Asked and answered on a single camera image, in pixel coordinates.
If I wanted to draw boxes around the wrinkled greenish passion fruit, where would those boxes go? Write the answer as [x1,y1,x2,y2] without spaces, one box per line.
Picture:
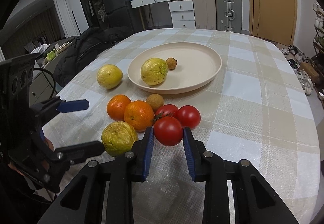
[102,122,138,157]

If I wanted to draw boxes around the orange mandarin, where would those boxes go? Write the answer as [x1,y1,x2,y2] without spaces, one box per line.
[124,101,154,132]
[107,95,131,122]

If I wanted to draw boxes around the smooth yellow passion fruit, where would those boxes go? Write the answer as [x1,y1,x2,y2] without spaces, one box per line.
[97,64,123,90]

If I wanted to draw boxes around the red tomato with stem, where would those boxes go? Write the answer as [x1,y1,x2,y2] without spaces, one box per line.
[155,105,178,119]

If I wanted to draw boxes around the large brown longan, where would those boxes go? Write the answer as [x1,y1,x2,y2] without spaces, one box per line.
[146,94,164,112]

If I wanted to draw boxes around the green mug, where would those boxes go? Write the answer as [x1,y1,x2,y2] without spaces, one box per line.
[46,49,56,62]

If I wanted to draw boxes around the black jacket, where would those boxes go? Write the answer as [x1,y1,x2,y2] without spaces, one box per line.
[53,27,131,87]

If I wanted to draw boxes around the cream round plate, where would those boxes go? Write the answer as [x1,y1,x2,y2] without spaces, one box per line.
[127,42,222,95]

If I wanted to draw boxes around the yellow passion fruit in plate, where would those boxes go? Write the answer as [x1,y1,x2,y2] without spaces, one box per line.
[141,58,168,86]

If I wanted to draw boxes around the small longan in plate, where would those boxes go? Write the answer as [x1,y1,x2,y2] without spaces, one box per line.
[166,57,177,70]

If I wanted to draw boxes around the white drawer desk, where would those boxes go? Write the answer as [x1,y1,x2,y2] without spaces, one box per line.
[130,0,195,29]

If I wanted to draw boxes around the silver aluminium suitcase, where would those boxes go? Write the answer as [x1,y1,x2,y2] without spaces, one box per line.
[215,0,243,33]

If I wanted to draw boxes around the wooden shoe rack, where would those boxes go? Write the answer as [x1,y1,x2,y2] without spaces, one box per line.
[312,2,324,68]

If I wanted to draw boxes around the beige suitcase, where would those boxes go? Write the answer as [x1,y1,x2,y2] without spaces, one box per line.
[193,0,217,30]

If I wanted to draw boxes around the wooden door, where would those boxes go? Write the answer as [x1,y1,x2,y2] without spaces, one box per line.
[249,0,297,46]

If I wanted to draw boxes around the black cable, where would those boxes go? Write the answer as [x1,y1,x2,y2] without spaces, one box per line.
[32,67,57,99]

